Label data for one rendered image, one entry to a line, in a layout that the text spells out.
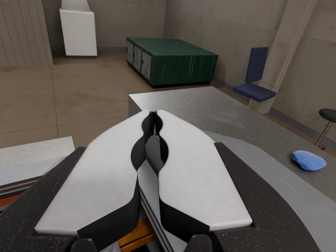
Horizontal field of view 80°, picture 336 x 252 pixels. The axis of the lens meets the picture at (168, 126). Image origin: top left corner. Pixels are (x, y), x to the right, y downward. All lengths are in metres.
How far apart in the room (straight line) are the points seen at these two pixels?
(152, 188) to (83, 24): 5.17
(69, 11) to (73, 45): 0.73
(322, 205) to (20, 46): 5.23
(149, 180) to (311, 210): 0.56
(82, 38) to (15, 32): 1.38
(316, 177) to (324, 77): 2.81
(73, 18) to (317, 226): 5.59
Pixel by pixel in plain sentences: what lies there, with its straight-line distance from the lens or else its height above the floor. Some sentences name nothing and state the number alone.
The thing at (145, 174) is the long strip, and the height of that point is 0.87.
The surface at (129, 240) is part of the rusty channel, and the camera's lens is 0.95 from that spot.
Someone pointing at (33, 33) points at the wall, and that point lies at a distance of 5.23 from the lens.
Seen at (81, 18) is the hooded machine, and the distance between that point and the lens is 5.72.
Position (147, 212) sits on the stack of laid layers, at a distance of 0.83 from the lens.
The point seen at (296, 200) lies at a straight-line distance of 0.72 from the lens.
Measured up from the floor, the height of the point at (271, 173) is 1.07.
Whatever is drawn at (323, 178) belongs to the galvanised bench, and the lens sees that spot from 0.92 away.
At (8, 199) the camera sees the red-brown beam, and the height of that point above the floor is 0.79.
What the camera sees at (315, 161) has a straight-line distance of 0.93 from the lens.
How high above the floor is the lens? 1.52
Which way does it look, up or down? 32 degrees down
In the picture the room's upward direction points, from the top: 8 degrees clockwise
